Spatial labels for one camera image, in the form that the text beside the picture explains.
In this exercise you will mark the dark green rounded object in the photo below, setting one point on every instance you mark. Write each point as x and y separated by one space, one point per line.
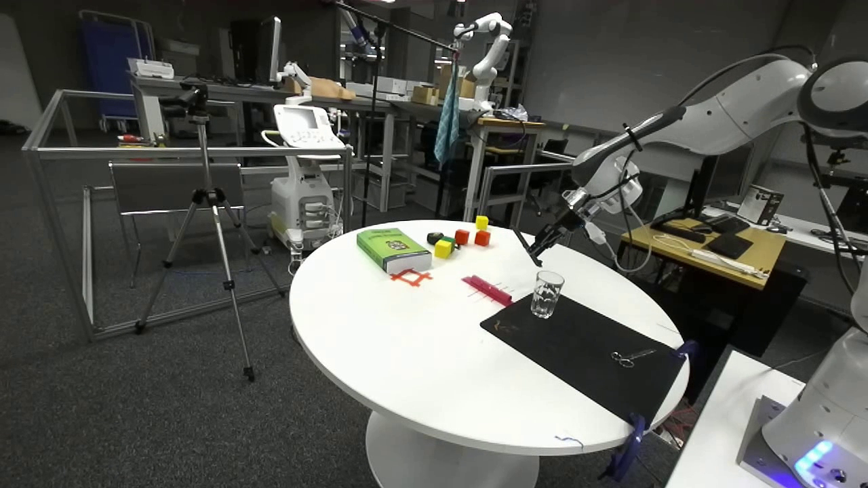
432 240

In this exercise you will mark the red flat strip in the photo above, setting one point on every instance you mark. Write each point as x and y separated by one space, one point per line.
486 288

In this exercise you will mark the black camera tripod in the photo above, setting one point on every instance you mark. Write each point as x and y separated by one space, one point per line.
211 193

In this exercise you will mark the white round table pedestal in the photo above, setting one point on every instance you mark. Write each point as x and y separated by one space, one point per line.
435 457

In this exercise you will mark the short blue thread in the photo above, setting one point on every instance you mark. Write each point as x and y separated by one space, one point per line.
569 440

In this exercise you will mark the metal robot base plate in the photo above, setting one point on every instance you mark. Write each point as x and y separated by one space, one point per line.
755 437

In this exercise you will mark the green book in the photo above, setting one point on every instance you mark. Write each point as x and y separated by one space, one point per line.
389 248

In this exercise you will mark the small white background robot arm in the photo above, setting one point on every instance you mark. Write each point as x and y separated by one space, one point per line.
492 49

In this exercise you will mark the small yellow cube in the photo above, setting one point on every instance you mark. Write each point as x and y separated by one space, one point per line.
444 251

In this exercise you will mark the blue board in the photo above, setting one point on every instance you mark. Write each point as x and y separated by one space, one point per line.
109 56

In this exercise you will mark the large yellow cube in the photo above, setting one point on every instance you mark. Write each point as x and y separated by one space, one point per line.
482 224

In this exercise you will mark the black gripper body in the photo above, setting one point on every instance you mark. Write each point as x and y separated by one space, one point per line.
574 220

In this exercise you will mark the orange plastic piece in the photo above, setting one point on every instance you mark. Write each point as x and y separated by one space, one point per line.
410 278

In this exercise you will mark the wooden desk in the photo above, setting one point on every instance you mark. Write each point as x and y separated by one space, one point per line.
722 248

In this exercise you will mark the hanging blue cloth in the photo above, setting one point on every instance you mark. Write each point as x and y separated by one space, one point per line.
447 126

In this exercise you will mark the white robot base table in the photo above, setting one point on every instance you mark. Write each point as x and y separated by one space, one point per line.
716 415

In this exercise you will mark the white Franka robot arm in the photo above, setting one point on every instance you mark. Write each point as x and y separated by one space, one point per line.
722 118

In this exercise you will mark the blue clamp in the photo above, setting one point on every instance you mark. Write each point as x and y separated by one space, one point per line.
687 350
630 442

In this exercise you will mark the white equipment cart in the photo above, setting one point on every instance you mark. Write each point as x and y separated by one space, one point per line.
302 190

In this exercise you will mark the grey metal frame railing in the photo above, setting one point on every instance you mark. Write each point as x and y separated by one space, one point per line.
90 151

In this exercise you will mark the black rectangular mat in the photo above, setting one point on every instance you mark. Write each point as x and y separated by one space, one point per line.
588 354

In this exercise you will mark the red cube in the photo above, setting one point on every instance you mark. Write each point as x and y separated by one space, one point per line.
484 236
462 236

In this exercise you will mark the clear glass cup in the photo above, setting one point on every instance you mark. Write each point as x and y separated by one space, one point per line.
546 299

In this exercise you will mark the small metal scissors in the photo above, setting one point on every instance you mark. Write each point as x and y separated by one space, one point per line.
627 358

